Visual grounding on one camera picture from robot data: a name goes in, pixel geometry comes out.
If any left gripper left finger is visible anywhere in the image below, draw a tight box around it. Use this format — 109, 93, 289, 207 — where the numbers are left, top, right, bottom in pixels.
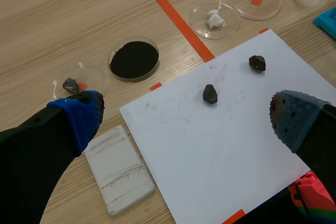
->
0, 90, 106, 224

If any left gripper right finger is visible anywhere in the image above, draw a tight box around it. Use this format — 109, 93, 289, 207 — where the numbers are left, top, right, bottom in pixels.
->
269, 90, 336, 201

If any red green blue brick block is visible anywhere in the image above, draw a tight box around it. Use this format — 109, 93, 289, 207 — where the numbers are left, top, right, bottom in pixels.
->
287, 170, 336, 220

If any small dark stone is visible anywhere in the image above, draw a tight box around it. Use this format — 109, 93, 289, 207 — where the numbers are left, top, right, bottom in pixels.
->
202, 84, 218, 104
62, 77, 80, 94
248, 55, 266, 72

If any small white tile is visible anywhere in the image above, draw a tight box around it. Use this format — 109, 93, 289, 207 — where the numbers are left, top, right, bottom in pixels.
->
84, 125, 156, 217

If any white sheet of paper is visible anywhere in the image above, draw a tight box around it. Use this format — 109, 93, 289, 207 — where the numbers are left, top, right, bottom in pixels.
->
119, 28, 336, 224

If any turquoise rack with round holes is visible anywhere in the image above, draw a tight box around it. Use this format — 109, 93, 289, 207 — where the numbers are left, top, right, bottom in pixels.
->
312, 6, 336, 39

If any glass dish with black powder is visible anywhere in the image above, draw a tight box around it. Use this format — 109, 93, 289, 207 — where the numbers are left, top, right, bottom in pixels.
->
107, 36, 160, 82

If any white lump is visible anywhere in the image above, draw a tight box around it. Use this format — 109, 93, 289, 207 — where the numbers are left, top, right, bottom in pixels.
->
205, 9, 227, 29

